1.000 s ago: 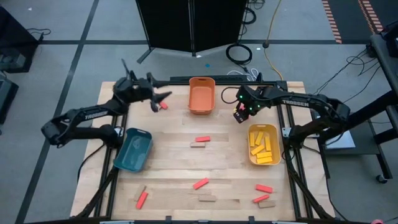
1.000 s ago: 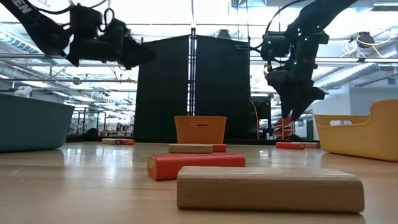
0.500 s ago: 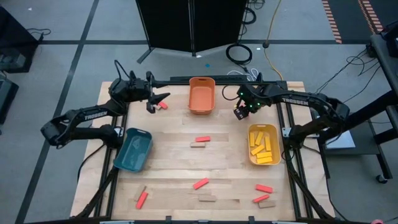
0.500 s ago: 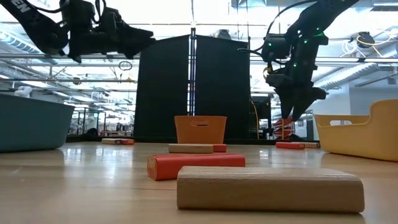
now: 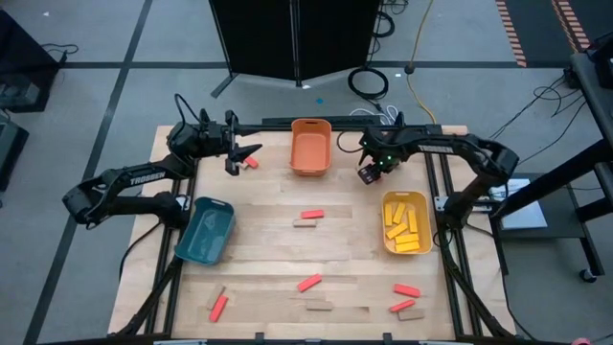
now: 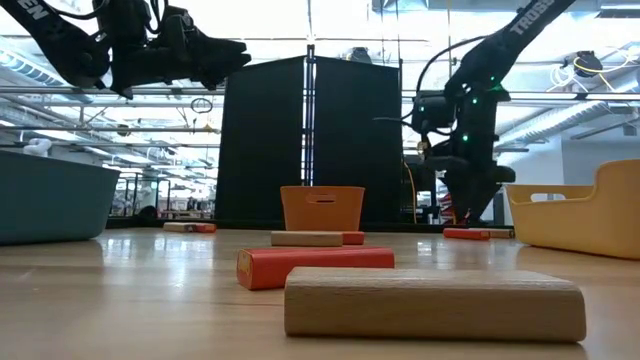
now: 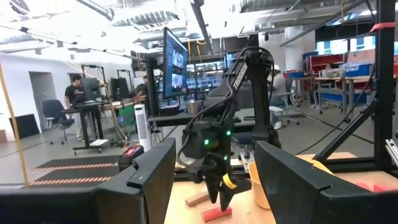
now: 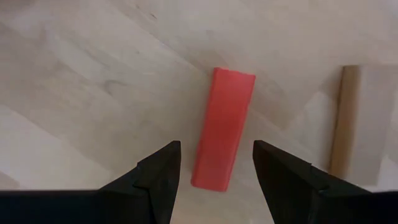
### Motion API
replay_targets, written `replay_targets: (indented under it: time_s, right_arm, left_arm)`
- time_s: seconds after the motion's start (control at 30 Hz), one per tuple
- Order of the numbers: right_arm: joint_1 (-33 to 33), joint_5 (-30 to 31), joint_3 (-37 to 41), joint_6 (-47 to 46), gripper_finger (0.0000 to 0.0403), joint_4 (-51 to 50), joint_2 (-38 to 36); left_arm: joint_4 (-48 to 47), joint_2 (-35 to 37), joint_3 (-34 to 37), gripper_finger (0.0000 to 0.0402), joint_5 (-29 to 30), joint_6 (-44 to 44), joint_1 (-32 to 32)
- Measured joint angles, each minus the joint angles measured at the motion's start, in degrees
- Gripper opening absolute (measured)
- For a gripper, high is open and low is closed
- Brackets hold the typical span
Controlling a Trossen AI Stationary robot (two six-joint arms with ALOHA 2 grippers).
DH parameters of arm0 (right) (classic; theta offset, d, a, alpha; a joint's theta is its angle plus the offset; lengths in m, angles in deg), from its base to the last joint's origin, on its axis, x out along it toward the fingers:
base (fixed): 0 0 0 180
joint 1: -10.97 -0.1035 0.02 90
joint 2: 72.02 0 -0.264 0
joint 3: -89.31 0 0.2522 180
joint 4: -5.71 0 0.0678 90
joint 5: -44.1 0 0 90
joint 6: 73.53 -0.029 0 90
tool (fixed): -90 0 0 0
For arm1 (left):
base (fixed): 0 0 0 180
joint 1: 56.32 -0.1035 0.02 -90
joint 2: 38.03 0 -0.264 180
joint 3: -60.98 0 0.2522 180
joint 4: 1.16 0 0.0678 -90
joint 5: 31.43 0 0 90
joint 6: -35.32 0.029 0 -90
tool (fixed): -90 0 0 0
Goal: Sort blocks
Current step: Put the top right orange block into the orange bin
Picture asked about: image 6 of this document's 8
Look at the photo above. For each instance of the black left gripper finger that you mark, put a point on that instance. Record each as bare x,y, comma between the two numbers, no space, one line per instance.
220,49
222,70

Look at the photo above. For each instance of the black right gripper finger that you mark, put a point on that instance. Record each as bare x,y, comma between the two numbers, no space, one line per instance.
461,202
482,200

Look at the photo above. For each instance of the red wooden block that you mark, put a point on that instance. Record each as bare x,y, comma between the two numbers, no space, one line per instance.
205,228
320,265
466,233
353,238

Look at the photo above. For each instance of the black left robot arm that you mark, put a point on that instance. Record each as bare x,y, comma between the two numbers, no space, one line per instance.
60,45

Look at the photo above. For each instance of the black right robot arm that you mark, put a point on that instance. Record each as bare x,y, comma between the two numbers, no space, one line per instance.
505,45

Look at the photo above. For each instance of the red storage rack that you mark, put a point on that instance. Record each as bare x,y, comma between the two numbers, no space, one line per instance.
446,207

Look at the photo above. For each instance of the black equipment cabinet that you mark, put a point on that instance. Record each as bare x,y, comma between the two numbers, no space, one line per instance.
422,200

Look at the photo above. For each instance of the black folding partition screen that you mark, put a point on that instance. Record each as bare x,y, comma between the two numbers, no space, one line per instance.
260,140

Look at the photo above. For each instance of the yellow plastic bin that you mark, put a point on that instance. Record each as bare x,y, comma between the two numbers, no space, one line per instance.
575,220

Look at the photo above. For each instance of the white pipe fitting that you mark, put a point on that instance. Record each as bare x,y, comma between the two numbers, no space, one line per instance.
37,146

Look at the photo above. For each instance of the black ceiling-hung device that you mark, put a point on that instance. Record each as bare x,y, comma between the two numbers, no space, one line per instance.
360,54

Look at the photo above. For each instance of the orange plastic bin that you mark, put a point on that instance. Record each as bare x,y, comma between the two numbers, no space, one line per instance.
322,207

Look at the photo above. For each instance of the thin vertical pole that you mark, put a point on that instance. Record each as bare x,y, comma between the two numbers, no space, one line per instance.
449,25

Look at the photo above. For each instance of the black office chair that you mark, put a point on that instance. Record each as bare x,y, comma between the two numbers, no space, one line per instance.
147,212

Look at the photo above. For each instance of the teal plastic bin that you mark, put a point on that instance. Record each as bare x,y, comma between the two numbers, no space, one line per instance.
50,200

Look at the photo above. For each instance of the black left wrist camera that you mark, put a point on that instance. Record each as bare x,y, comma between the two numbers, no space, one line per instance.
177,20

